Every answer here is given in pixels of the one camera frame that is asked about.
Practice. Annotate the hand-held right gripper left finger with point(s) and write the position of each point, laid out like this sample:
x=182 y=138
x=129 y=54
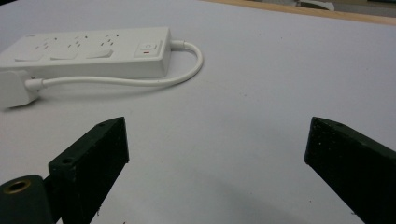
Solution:
x=90 y=168

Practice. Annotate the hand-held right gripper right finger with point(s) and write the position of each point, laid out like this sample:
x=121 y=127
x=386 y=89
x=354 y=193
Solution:
x=351 y=168

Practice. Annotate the white power plug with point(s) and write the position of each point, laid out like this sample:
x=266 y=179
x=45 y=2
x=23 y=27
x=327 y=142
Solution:
x=14 y=88

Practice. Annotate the white power strip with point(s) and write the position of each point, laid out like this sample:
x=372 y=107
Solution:
x=93 y=56

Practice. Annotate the pale object beyond table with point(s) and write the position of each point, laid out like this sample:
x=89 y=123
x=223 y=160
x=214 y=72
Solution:
x=316 y=4

